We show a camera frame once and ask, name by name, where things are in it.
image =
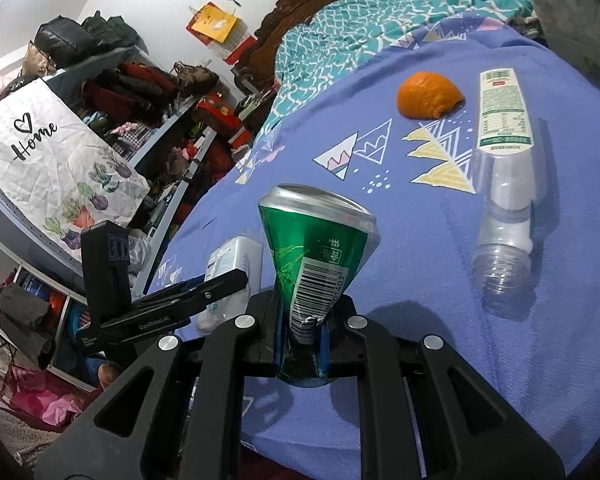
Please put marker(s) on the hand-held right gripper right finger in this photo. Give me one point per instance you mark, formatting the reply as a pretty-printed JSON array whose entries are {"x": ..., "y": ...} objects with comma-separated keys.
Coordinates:
[{"x": 340, "y": 350}]

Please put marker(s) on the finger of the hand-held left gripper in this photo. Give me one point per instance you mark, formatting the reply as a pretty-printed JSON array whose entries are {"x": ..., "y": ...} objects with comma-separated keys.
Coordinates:
[{"x": 205, "y": 290}]

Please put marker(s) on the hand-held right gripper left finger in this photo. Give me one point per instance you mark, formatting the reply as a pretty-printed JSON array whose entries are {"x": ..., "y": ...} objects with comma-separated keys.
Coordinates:
[{"x": 265, "y": 335}]

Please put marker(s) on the white tissue pack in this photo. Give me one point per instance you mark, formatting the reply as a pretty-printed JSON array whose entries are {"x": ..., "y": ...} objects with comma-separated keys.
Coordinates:
[{"x": 235, "y": 260}]

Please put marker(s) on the crushed green drink can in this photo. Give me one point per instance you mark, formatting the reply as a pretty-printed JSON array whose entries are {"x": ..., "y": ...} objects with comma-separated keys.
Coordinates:
[{"x": 310, "y": 250}]

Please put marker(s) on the clear plastic bottle green label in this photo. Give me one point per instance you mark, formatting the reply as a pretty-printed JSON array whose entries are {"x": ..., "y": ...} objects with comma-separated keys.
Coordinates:
[{"x": 502, "y": 125}]

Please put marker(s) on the white cube shelf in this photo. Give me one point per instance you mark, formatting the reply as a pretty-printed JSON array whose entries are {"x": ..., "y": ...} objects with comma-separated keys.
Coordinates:
[{"x": 65, "y": 305}]

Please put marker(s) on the black cloth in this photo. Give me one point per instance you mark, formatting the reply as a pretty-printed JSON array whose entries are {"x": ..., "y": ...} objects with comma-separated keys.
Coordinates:
[{"x": 22, "y": 315}]

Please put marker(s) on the pile of folded clothes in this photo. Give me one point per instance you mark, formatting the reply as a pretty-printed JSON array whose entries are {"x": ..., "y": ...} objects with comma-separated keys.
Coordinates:
[{"x": 180, "y": 160}]

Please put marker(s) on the white printed cloth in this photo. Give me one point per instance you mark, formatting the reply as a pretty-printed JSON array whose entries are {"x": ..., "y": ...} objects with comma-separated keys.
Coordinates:
[{"x": 45, "y": 160}]

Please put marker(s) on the pink plastic bag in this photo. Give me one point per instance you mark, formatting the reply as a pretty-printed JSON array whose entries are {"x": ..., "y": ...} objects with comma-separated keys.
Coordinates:
[{"x": 35, "y": 397}]

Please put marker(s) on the grey metal shelf rack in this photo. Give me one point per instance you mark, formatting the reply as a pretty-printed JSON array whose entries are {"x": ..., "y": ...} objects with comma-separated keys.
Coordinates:
[{"x": 160, "y": 132}]

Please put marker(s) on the red box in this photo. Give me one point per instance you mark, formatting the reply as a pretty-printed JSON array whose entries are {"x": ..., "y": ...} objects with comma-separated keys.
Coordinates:
[{"x": 225, "y": 120}]

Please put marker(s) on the pile of red bags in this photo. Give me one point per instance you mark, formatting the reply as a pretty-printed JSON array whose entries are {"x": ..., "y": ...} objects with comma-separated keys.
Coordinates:
[{"x": 135, "y": 85}]

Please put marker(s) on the brown handbag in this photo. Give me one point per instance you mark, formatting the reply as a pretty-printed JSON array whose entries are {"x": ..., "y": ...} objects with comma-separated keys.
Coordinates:
[{"x": 195, "y": 77}]

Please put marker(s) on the beige bag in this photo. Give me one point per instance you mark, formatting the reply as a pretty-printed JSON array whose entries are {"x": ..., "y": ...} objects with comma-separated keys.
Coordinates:
[{"x": 37, "y": 60}]

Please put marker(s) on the black bag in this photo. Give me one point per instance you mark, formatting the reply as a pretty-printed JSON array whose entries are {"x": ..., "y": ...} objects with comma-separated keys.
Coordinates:
[{"x": 62, "y": 40}]

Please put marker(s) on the dark green bag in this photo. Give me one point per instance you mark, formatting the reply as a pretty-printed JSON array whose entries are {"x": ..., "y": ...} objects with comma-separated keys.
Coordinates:
[{"x": 112, "y": 30}]

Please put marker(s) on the orange peel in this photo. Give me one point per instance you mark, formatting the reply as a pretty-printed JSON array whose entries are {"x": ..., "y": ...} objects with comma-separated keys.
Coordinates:
[{"x": 425, "y": 95}]

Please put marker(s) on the teal patterned blanket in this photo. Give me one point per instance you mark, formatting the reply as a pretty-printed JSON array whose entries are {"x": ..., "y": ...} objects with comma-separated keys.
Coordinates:
[{"x": 340, "y": 25}]

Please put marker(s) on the carved wooden headboard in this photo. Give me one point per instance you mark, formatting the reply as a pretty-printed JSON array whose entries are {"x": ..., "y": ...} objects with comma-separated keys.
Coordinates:
[{"x": 290, "y": 2}]

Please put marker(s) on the red wall hanging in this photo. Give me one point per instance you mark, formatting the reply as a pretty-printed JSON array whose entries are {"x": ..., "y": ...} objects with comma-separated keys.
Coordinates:
[{"x": 235, "y": 50}]

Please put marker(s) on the yellow wall calendar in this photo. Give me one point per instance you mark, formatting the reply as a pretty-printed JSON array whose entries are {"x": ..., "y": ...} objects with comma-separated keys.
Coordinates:
[{"x": 212, "y": 22}]

